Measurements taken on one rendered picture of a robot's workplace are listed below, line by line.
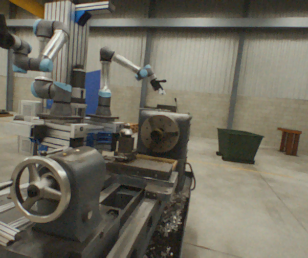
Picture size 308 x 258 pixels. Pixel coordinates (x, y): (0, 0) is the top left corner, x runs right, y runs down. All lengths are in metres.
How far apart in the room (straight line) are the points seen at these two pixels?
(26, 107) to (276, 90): 11.25
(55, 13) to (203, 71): 10.34
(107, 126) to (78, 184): 1.41
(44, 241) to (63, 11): 1.67
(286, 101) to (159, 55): 6.90
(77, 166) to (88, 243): 0.19
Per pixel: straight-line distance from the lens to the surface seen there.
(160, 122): 1.68
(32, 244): 0.63
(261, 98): 11.87
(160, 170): 1.08
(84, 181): 0.55
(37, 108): 2.01
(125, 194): 1.12
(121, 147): 1.17
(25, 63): 1.44
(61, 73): 1.86
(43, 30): 1.72
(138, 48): 12.88
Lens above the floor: 1.28
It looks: 6 degrees down
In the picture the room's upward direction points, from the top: 6 degrees clockwise
